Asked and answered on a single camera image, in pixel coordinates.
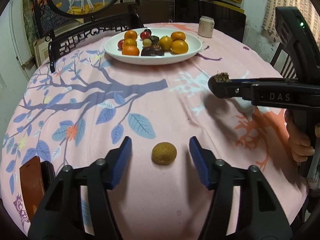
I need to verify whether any large dark water chestnut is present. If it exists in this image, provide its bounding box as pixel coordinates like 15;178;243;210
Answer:
207;71;237;99

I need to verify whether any oval orange kumquat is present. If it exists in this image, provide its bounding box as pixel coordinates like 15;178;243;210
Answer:
171;40;189;54

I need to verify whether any yellow round tomato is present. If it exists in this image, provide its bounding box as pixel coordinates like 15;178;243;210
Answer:
158;36;173;51

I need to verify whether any dark purple plum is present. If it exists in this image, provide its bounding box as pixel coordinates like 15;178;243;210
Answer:
141;47;156;56

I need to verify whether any tan longan front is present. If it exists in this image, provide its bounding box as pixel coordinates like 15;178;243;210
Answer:
143;38;152;48

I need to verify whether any large orange mandarin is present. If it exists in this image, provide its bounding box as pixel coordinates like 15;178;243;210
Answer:
121;46;140;56

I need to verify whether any small orange mandarin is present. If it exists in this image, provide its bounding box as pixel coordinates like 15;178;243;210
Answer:
124;30;138;40

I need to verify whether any small red cherry tomato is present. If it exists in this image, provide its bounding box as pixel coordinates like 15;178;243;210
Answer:
118;40;124;50

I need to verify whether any person's right hand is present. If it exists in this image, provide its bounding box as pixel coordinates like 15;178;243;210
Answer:
285;109;315;163

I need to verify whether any dark wooden side chair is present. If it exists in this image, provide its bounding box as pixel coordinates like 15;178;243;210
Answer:
270;43;296;79

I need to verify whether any brown leather phone case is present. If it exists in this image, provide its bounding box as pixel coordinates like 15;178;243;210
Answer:
20;156;55;222

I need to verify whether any white oval plate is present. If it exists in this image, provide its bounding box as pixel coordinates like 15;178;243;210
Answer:
104;28;202;66

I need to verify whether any pink deer print tablecloth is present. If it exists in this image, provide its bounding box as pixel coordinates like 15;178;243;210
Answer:
1;31;307;239

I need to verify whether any black carved wooden chair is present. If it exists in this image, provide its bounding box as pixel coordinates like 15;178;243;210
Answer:
47;12;144;73

